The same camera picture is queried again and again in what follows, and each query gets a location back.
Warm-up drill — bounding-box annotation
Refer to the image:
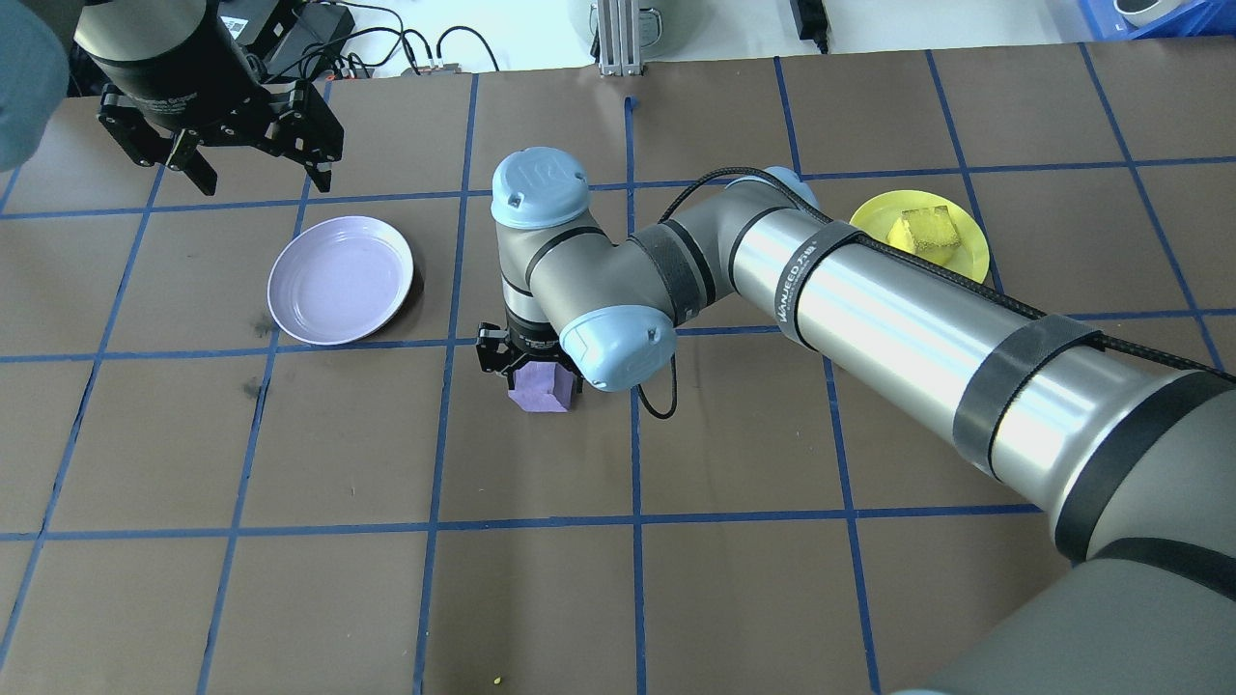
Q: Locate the purple foam block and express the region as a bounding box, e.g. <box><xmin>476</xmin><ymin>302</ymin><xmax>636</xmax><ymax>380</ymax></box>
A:
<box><xmin>509</xmin><ymin>359</ymin><xmax>580</xmax><ymax>414</ymax></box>

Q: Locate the black power brick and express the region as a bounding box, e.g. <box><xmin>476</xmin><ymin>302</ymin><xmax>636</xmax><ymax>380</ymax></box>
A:
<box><xmin>263</xmin><ymin>5</ymin><xmax>356</xmax><ymax>80</ymax></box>

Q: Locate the black box with white label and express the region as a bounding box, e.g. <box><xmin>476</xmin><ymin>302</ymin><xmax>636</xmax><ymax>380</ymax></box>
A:
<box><xmin>214</xmin><ymin>0</ymin><xmax>295</xmax><ymax>49</ymax></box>

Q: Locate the light purple round plate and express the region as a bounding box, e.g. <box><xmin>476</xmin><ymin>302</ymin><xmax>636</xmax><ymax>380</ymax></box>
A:
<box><xmin>267</xmin><ymin>216</ymin><xmax>414</xmax><ymax>347</ymax></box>

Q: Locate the yellow round plate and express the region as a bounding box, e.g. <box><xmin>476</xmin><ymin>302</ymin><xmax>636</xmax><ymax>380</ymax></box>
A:
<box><xmin>850</xmin><ymin>190</ymin><xmax>992</xmax><ymax>286</ymax></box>

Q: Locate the yellow foam block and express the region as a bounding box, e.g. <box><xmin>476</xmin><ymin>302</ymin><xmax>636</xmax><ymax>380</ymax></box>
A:
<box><xmin>886</xmin><ymin>205</ymin><xmax>963</xmax><ymax>260</ymax></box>

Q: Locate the small black power adapter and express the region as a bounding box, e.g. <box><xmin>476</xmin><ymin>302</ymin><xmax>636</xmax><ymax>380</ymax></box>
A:
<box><xmin>790</xmin><ymin>0</ymin><xmax>831</xmax><ymax>55</ymax></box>

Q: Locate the blue plastic bin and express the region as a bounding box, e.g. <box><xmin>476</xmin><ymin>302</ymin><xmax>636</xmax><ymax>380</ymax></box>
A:
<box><xmin>1080</xmin><ymin>0</ymin><xmax>1236</xmax><ymax>42</ymax></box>

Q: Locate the aluminium frame post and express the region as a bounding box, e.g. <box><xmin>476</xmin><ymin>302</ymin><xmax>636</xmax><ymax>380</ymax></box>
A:
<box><xmin>597</xmin><ymin>0</ymin><xmax>646</xmax><ymax>76</ymax></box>

